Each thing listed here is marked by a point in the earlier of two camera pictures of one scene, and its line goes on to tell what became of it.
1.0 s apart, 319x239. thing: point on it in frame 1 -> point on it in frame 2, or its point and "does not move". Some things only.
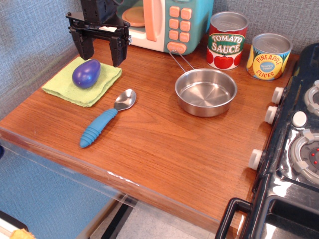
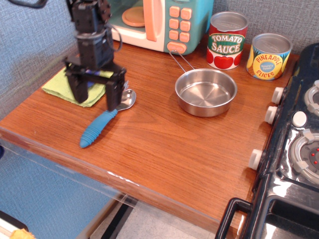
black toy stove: [285, 203] does not move
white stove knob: [255, 159] does not move
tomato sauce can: [226, 35] does not move
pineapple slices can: [268, 56] does not move
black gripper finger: [85, 44] -> [79, 83]
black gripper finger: [119, 48] -> [114, 90]
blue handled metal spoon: [125, 100] does not move
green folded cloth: [63, 87] does not move
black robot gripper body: [99, 17] -> [95, 54]
